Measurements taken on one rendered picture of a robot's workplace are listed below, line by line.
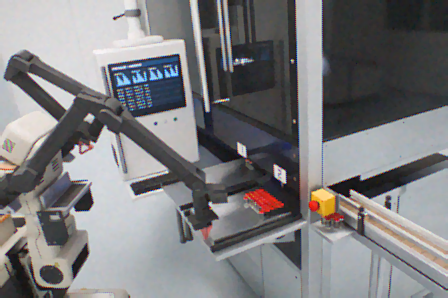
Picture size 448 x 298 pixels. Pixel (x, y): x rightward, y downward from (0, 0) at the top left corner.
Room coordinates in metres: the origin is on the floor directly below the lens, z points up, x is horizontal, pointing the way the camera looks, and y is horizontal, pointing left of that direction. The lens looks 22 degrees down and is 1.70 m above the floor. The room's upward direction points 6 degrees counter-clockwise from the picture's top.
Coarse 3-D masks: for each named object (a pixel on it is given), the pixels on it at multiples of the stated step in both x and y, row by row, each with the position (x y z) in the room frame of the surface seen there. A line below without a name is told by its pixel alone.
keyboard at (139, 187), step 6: (162, 174) 1.90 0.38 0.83; (168, 174) 1.89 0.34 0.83; (174, 174) 1.89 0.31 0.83; (138, 180) 1.85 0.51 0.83; (144, 180) 1.84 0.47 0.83; (150, 180) 1.84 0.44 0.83; (156, 180) 1.83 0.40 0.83; (162, 180) 1.82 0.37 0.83; (132, 186) 1.80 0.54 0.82; (138, 186) 1.77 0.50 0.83; (144, 186) 1.77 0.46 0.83; (150, 186) 1.76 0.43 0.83; (156, 186) 1.77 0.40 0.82; (138, 192) 1.72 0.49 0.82; (144, 192) 1.73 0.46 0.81
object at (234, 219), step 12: (216, 204) 1.38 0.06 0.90; (228, 204) 1.39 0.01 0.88; (240, 204) 1.38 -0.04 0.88; (228, 216) 1.30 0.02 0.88; (240, 216) 1.29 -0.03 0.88; (252, 216) 1.28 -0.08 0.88; (288, 216) 1.22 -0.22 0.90; (216, 228) 1.22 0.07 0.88; (228, 228) 1.21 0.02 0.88; (240, 228) 1.20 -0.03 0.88; (252, 228) 1.16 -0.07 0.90; (216, 240) 1.10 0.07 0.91
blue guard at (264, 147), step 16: (208, 112) 2.05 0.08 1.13; (224, 112) 1.84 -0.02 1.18; (208, 128) 2.07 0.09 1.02; (224, 128) 1.85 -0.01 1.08; (240, 128) 1.68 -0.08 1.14; (256, 128) 1.53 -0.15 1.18; (256, 144) 1.54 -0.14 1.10; (272, 144) 1.41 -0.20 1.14; (288, 144) 1.30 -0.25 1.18; (256, 160) 1.55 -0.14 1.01; (272, 160) 1.42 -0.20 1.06; (288, 160) 1.31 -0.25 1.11; (288, 176) 1.31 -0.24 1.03
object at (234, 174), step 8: (240, 160) 1.81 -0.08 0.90; (208, 168) 1.73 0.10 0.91; (216, 168) 1.75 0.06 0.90; (224, 168) 1.77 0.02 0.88; (232, 168) 1.77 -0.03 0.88; (240, 168) 1.76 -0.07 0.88; (248, 168) 1.74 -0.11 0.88; (208, 176) 1.70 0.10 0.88; (216, 176) 1.69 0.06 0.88; (224, 176) 1.68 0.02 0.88; (232, 176) 1.67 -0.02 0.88; (240, 176) 1.66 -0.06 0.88; (248, 176) 1.65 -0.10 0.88; (256, 176) 1.64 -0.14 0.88; (264, 176) 1.58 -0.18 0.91; (232, 184) 1.58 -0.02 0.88; (240, 184) 1.52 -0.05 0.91
